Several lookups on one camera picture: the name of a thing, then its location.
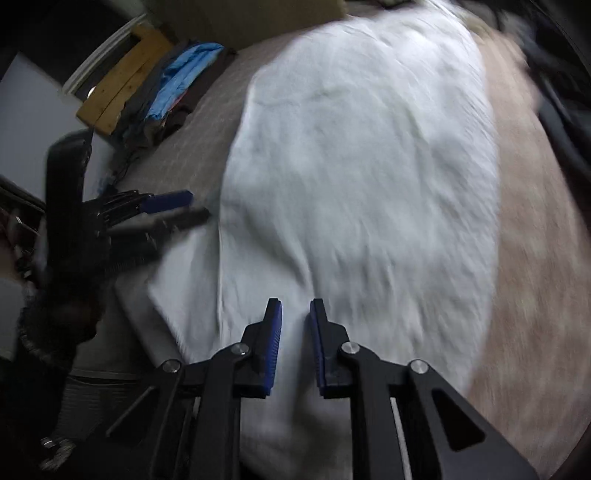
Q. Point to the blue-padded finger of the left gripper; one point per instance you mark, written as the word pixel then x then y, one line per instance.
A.
pixel 154 204

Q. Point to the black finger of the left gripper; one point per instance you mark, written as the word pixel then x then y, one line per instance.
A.
pixel 184 220

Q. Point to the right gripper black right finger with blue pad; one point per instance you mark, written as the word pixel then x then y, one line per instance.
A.
pixel 407 420

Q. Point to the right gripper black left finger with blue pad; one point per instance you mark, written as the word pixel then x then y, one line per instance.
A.
pixel 186 423

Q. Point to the white shirt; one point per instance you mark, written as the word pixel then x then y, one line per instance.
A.
pixel 364 173

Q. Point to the dark navy clothes pile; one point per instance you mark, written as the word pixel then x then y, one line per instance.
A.
pixel 556 44

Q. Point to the pink plaid bed sheet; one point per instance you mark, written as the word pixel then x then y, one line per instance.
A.
pixel 532 379

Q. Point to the blue folded cloth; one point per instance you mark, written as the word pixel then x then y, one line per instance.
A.
pixel 179 74

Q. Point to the pine wooden plank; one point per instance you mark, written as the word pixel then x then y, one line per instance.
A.
pixel 103 108

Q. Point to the tan wooden board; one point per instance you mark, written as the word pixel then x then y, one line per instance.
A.
pixel 239 23

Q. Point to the black camera box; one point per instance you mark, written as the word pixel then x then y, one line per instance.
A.
pixel 66 165

